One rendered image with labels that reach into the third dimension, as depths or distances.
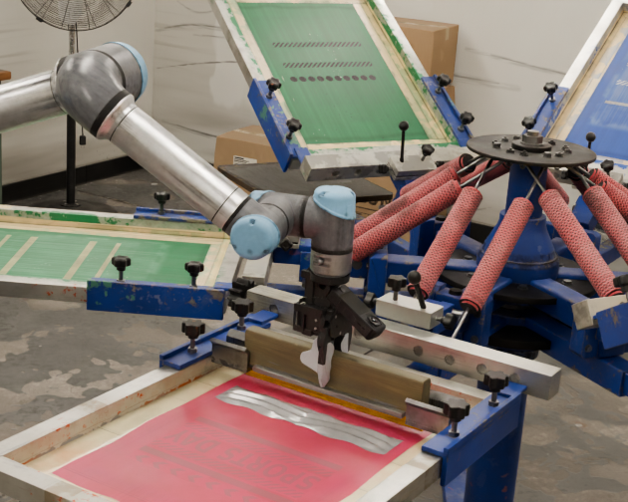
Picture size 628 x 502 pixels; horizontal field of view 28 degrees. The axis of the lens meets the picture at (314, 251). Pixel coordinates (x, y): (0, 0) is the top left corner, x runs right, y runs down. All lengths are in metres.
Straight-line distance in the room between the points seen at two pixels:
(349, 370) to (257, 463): 0.28
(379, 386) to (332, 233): 0.29
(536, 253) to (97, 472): 1.28
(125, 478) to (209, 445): 0.18
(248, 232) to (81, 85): 0.37
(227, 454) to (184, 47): 5.65
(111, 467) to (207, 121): 5.62
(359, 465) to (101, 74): 0.79
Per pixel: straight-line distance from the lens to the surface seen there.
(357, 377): 2.26
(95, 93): 2.13
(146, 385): 2.28
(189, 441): 2.16
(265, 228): 2.06
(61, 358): 4.96
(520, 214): 2.75
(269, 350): 2.35
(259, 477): 2.05
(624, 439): 4.67
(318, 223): 2.18
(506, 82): 6.55
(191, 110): 7.65
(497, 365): 2.37
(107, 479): 2.04
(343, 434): 2.20
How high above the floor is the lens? 1.92
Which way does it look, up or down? 17 degrees down
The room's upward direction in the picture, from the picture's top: 4 degrees clockwise
